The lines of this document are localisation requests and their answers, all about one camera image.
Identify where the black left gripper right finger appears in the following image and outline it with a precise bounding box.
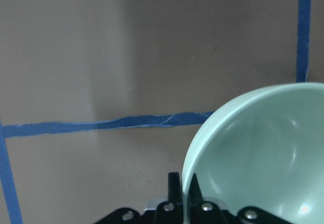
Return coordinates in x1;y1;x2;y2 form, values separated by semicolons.
189;173;228;224

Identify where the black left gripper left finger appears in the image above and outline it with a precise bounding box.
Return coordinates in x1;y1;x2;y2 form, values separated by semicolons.
154;172;183;223

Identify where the green ceramic bowl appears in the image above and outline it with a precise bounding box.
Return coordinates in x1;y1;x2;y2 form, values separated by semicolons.
182;82;323;223

